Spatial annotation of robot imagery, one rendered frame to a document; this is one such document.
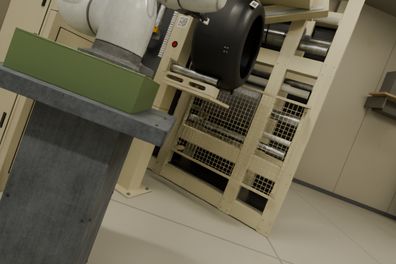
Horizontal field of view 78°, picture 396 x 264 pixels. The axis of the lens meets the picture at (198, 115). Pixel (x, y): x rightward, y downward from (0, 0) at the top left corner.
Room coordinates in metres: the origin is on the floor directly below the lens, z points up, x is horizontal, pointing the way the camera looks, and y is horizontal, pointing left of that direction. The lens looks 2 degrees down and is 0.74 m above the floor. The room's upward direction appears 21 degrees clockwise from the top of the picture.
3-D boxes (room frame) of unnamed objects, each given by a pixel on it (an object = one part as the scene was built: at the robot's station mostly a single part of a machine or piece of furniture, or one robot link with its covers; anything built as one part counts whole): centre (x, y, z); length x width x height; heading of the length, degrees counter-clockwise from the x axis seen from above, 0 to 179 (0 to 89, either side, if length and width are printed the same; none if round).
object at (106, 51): (0.81, 0.30, 0.78); 0.22 x 0.18 x 0.06; 98
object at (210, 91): (1.53, 0.11, 0.84); 0.36 x 0.09 x 0.06; 65
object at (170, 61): (1.73, 0.22, 0.90); 0.40 x 0.03 x 0.10; 155
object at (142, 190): (1.75, 0.30, 0.01); 0.27 x 0.27 x 0.02; 65
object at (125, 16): (0.81, 0.33, 0.92); 0.18 x 0.16 x 0.22; 64
